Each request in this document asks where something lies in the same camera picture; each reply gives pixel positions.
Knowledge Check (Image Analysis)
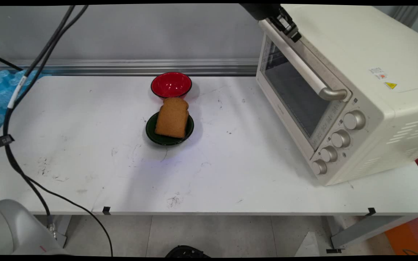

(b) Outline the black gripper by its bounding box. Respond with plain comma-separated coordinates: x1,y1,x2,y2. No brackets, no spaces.
239,4,302,43

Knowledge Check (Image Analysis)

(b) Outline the brown toast bread slice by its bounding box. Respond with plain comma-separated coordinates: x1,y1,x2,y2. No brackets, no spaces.
154,97,190,139

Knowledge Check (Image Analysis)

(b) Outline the yellow warning sticker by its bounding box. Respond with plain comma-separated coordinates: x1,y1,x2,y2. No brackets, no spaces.
369,67,398,91

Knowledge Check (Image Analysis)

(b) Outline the cream toaster oven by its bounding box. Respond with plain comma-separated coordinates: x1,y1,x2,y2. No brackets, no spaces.
255,4,418,186

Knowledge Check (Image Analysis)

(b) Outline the large silver oven knob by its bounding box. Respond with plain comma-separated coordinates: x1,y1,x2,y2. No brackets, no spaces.
343,111,366,131

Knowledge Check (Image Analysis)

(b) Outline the red bowl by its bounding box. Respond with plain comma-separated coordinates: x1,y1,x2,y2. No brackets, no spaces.
151,72,193,99

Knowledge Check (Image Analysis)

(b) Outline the dark green plate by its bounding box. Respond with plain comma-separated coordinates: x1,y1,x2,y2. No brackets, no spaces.
146,112,195,146

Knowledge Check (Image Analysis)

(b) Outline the grey table leg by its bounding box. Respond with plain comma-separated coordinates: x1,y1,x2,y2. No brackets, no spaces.
327,215,418,250

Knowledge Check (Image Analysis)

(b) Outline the orange floor mat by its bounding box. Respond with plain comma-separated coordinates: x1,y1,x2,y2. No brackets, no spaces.
385,216,418,256

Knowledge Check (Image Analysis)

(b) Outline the black round floor object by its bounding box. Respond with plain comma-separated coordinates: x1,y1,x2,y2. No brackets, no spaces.
165,245,210,258

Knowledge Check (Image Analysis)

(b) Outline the blue bubble wrap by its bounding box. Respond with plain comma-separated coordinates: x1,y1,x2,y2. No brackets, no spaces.
0,69,44,137

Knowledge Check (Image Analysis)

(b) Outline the cream oven door handle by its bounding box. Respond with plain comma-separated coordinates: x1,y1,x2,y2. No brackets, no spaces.
258,18,352,102

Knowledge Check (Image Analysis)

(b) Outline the aluminium rail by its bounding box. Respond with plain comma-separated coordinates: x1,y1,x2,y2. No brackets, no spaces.
0,59,259,76

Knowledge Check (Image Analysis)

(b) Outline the black floor cable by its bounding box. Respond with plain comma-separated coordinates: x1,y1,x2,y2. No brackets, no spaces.
22,173,114,256

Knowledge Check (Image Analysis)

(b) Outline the thin black wall cable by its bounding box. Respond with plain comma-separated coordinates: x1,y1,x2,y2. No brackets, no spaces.
0,51,24,71

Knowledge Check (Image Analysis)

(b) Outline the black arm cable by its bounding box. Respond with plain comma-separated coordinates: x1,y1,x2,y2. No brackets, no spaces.
0,4,90,240

